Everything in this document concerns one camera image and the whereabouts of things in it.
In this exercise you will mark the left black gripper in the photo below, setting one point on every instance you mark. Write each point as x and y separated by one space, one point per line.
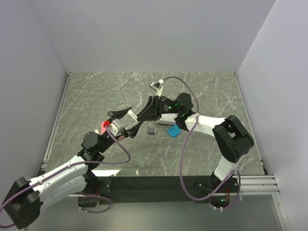
132 131

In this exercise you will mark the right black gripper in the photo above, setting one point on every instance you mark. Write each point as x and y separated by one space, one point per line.
153 110

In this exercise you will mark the white square plug adapter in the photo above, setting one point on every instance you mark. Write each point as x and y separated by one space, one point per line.
131 113

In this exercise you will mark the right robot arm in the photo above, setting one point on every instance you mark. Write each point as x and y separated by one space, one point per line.
232 138

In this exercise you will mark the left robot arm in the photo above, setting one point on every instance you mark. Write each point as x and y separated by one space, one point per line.
26 198

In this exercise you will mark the small grey plug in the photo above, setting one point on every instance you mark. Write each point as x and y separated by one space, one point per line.
151 131

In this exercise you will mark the blue square plug adapter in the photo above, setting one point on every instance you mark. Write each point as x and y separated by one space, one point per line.
173 131

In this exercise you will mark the white triangular power strip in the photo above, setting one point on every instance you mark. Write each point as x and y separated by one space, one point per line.
167 119

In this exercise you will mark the pink triangular power strip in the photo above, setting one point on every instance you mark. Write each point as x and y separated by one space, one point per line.
103 131

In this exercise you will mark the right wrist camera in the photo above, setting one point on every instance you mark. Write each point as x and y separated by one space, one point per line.
157 87

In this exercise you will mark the aluminium rail frame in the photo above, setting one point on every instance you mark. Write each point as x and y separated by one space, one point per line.
54 128

